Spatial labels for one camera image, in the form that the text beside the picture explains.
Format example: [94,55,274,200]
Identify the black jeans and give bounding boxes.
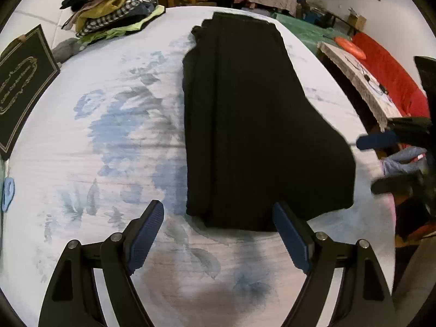
[183,13,356,232]

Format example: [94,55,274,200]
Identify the stack of folded clothes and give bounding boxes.
[60,0,158,38]

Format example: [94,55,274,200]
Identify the grey gloved right hand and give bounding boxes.
[381,146,428,176]

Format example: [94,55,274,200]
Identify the red sofa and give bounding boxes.
[352,32,430,118]

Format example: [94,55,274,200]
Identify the beige fringed table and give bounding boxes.
[317,42,401,131]

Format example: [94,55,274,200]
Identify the cardboard box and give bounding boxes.
[347,13,367,31]

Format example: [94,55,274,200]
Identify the blue plastic hanger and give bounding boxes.
[1,176,15,213]

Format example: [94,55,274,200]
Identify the floral white bed sheet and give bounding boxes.
[0,5,399,327]

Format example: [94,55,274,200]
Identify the black gift box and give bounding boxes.
[0,25,60,160]

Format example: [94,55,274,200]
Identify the grey plush toy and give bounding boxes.
[52,38,81,63]

